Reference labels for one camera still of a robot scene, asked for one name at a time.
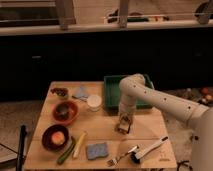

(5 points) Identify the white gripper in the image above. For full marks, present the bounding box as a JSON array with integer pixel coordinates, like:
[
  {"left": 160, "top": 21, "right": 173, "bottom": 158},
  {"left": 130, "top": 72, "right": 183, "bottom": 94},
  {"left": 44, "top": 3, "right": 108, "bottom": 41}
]
[{"left": 115, "top": 104, "right": 135, "bottom": 134}]

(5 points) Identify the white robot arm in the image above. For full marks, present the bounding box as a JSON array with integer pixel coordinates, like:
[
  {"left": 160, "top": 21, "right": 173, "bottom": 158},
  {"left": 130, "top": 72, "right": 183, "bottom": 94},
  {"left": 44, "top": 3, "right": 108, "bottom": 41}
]
[{"left": 116, "top": 74, "right": 213, "bottom": 171}]

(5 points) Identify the black white brush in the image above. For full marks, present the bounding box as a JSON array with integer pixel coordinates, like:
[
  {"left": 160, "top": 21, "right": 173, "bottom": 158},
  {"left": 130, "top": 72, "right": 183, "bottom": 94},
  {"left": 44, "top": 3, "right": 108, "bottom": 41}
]
[{"left": 130, "top": 136, "right": 168, "bottom": 164}]

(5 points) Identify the green plastic tray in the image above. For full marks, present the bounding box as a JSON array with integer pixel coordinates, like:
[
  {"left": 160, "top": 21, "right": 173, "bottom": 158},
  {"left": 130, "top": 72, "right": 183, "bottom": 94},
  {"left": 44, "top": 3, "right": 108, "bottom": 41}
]
[{"left": 104, "top": 74, "right": 154, "bottom": 110}]

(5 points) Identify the metal fork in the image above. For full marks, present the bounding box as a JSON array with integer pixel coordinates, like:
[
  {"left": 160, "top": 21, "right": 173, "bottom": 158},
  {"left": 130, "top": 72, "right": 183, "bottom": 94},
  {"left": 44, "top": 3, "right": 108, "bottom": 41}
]
[{"left": 107, "top": 145, "right": 139, "bottom": 167}]

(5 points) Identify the blue sponge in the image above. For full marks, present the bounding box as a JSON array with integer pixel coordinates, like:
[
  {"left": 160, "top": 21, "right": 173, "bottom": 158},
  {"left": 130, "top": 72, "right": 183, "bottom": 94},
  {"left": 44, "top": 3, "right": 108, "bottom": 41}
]
[{"left": 86, "top": 143, "right": 109, "bottom": 160}]

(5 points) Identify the white cup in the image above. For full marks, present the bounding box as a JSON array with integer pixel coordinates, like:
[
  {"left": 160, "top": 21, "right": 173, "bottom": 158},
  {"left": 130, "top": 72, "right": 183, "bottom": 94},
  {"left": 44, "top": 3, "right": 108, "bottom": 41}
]
[{"left": 87, "top": 94, "right": 102, "bottom": 111}]

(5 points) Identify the yellow banana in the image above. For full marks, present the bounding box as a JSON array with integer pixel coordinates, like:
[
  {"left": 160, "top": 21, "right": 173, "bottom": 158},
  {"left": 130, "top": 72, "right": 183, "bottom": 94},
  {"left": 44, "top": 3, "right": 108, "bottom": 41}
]
[{"left": 73, "top": 131, "right": 87, "bottom": 159}]

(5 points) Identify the green cucumber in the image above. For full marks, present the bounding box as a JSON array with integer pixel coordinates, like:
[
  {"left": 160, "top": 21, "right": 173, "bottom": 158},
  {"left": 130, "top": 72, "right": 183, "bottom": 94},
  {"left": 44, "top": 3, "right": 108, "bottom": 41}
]
[{"left": 57, "top": 136, "right": 76, "bottom": 165}]

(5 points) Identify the orange bowl with dark object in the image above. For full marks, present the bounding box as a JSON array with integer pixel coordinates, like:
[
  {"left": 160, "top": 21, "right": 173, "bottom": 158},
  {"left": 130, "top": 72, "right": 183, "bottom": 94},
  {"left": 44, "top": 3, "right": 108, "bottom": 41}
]
[{"left": 52, "top": 100, "right": 78, "bottom": 126}]

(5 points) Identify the orange fruit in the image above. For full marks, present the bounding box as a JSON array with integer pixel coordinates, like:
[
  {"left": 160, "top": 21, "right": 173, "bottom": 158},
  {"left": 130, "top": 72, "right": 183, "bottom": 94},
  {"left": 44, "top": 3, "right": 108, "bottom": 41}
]
[{"left": 51, "top": 131, "right": 65, "bottom": 145}]

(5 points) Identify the dark red bowl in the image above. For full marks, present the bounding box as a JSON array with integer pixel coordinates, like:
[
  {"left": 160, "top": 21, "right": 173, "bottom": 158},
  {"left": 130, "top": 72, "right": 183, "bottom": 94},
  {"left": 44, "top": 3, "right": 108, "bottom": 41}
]
[{"left": 42, "top": 124, "right": 69, "bottom": 151}]

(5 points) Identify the small bowl of nuts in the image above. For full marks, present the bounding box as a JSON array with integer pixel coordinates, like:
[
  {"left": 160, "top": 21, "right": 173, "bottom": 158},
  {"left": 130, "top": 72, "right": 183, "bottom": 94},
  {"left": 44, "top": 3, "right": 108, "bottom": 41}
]
[{"left": 51, "top": 88, "right": 68, "bottom": 100}]

